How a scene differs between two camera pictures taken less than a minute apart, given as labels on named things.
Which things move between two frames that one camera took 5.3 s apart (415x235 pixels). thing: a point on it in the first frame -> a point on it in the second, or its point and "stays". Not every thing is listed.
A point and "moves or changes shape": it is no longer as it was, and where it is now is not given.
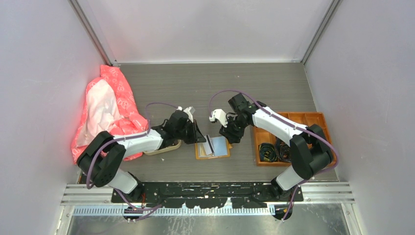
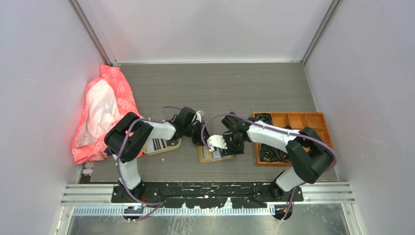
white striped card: x=208 y=145 moves or changes shape
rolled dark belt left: x=267 y=152 stays
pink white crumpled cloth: x=108 y=106 stays
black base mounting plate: x=207 y=195 stays
